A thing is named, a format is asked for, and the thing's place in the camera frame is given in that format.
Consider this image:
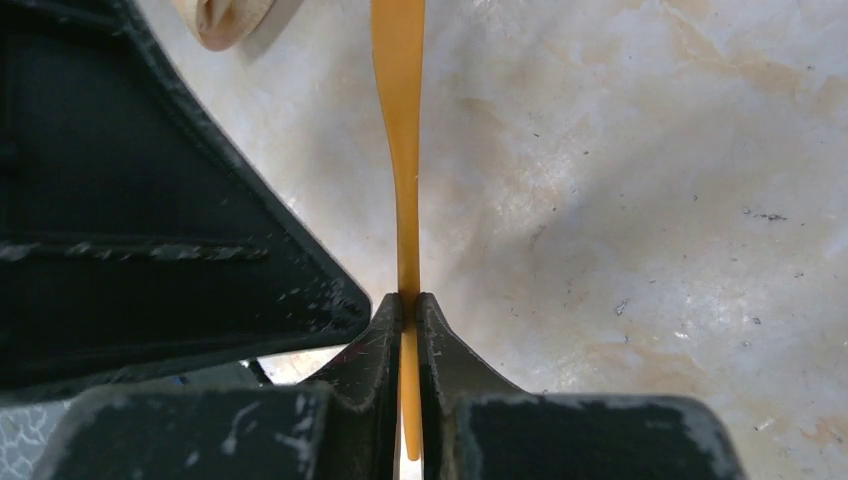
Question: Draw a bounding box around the peach cloth napkin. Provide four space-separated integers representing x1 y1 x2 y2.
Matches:
172 0 275 52

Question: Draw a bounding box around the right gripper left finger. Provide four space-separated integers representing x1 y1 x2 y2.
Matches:
33 294 401 479

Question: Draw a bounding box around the orange plastic knife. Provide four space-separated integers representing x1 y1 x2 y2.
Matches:
371 0 426 461

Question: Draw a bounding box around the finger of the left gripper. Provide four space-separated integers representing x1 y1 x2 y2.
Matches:
1 1 372 405

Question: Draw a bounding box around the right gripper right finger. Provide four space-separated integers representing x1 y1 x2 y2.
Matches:
417 293 746 479

